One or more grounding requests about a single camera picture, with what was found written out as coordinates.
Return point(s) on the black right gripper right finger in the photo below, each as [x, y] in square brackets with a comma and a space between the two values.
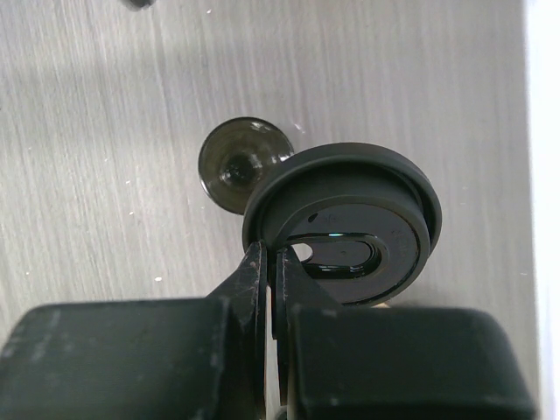
[349, 362]

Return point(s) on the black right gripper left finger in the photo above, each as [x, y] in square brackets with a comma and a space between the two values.
[186, 358]

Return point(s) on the brown pulp cup carrier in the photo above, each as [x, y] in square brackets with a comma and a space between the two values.
[381, 306]

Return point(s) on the black coffee cup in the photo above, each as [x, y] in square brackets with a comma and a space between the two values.
[236, 156]

